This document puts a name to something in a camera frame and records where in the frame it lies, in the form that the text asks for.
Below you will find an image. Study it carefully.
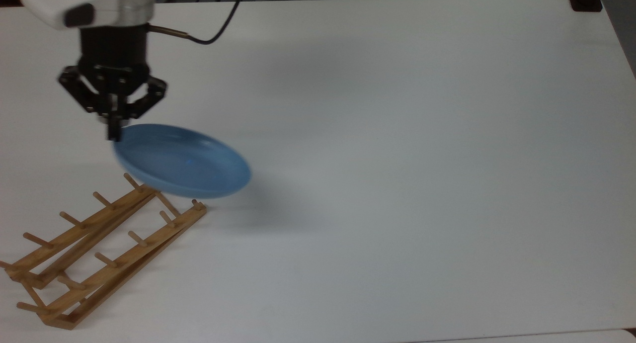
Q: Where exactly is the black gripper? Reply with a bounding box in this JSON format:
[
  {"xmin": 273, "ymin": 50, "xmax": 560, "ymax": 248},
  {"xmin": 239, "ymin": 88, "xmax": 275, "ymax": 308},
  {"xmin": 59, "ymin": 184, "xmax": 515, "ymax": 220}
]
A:
[{"xmin": 59, "ymin": 25, "xmax": 167, "ymax": 141}]

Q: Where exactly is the blue plastic plate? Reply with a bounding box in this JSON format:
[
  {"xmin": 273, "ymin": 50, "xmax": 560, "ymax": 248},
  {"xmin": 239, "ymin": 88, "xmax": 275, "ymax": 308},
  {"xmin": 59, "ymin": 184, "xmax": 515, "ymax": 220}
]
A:
[{"xmin": 113, "ymin": 123, "xmax": 252, "ymax": 199}]

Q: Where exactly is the wooden plate rack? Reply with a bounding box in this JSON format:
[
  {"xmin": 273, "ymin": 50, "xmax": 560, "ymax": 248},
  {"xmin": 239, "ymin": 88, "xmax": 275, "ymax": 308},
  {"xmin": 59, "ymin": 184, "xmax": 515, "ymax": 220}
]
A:
[{"xmin": 0, "ymin": 173, "xmax": 208, "ymax": 330}]

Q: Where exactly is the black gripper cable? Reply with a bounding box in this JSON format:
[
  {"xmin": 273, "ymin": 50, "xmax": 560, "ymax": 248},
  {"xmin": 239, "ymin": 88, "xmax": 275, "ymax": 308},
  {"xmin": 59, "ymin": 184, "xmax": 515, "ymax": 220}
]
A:
[{"xmin": 148, "ymin": 0, "xmax": 245, "ymax": 46}]

